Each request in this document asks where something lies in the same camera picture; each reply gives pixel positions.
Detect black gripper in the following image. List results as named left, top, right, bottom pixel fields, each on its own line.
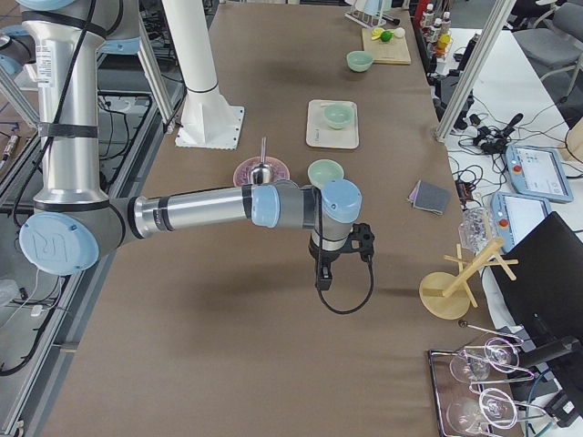
left=309, top=247, right=341, bottom=291

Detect green bowl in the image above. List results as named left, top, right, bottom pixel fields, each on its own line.
left=323, top=103, right=355, bottom=130
left=346, top=50, right=374, bottom=73
left=307, top=159, right=344, bottom=189

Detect pink bowl with ice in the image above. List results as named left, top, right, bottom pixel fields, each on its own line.
left=232, top=157, right=290, bottom=187

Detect metal scoop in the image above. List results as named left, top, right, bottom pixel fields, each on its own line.
left=249, top=137, right=272, bottom=185

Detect grey and purple cloths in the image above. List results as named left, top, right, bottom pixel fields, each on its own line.
left=407, top=180, right=451, bottom=215

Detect cream rectangular tray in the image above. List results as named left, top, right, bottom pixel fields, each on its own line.
left=306, top=99, right=360, bottom=149

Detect wooden cup tree stand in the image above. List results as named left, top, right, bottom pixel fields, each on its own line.
left=419, top=212, right=519, bottom=320

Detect lower teach pendant tablet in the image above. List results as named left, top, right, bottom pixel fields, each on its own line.
left=491, top=191, right=552, bottom=252

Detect teach pendant tablet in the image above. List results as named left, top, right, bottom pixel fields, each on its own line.
left=506, top=144, right=574, bottom=203
left=491, top=191, right=552, bottom=252

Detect wine glass rack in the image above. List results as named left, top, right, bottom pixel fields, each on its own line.
left=427, top=333, right=547, bottom=436

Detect bamboo cutting board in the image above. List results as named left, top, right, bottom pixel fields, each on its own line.
left=362, top=28, right=411, bottom=66

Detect green lime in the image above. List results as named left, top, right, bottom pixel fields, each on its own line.
left=380, top=30, right=394, bottom=42

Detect upper teach pendant tablet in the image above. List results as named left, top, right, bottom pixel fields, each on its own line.
left=506, top=144, right=574, bottom=203

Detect black monitor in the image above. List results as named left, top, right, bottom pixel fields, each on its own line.
left=493, top=212, right=582, bottom=364

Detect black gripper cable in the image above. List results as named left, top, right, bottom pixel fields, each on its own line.
left=317, top=254, right=375, bottom=315

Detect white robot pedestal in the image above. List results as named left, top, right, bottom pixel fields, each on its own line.
left=163, top=0, right=244, bottom=150

